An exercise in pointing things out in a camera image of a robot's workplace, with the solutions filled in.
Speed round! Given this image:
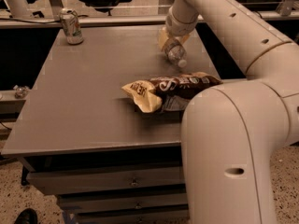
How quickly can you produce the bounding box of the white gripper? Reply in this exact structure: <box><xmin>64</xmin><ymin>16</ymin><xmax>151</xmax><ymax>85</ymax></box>
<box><xmin>158</xmin><ymin>7</ymin><xmax>198</xmax><ymax>51</ymax></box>

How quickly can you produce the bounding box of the clear plastic water bottle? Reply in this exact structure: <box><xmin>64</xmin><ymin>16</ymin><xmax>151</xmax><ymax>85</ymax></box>
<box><xmin>164</xmin><ymin>39</ymin><xmax>187</xmax><ymax>68</ymax></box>

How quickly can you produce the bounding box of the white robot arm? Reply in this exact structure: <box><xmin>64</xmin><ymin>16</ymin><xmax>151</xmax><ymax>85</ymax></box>
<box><xmin>165</xmin><ymin>0</ymin><xmax>299</xmax><ymax>224</ymax></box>

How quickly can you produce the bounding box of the grey metal railing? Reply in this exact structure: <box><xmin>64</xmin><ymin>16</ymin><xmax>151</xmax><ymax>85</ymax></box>
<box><xmin>0</xmin><ymin>10</ymin><xmax>299</xmax><ymax>29</ymax></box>

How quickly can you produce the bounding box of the brown yellow chip bag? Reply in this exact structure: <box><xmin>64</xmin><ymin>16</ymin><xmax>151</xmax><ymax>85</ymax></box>
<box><xmin>121</xmin><ymin>72</ymin><xmax>222</xmax><ymax>113</ymax></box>

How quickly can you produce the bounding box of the white green soda can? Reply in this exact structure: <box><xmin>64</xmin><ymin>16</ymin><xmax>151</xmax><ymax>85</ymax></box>
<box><xmin>59</xmin><ymin>8</ymin><xmax>84</xmax><ymax>45</ymax></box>

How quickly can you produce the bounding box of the grey drawer cabinet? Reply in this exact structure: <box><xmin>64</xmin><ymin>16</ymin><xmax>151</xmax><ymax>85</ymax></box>
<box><xmin>1</xmin><ymin>23</ymin><xmax>247</xmax><ymax>224</ymax></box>

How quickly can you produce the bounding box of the white pipe in background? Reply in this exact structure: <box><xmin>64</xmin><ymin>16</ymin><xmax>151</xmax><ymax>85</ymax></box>
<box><xmin>5</xmin><ymin>0</ymin><xmax>32</xmax><ymax>19</ymax></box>

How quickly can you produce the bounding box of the crumpled clear plastic object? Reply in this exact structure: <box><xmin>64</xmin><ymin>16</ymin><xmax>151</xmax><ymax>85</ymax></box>
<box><xmin>13</xmin><ymin>85</ymin><xmax>30</xmax><ymax>99</ymax></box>

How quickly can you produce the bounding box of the middle grey drawer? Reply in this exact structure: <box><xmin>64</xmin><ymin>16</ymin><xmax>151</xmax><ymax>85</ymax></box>
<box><xmin>58</xmin><ymin>193</ymin><xmax>187</xmax><ymax>213</ymax></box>

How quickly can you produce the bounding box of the grey drawer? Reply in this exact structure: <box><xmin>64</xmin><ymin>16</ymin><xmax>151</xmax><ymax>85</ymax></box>
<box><xmin>27</xmin><ymin>167</ymin><xmax>184</xmax><ymax>195</ymax></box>
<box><xmin>76</xmin><ymin>205</ymin><xmax>189</xmax><ymax>224</ymax></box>
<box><xmin>58</xmin><ymin>193</ymin><xmax>187</xmax><ymax>213</ymax></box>

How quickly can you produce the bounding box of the bottom grey drawer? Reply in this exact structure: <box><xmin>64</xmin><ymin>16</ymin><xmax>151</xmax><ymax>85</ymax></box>
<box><xmin>76</xmin><ymin>205</ymin><xmax>189</xmax><ymax>224</ymax></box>

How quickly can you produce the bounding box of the top grey drawer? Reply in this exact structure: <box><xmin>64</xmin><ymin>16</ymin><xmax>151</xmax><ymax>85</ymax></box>
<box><xmin>27</xmin><ymin>167</ymin><xmax>184</xmax><ymax>195</ymax></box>

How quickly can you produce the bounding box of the black shoe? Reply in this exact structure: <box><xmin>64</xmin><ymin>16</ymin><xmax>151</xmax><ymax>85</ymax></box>
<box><xmin>14</xmin><ymin>208</ymin><xmax>37</xmax><ymax>224</ymax></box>

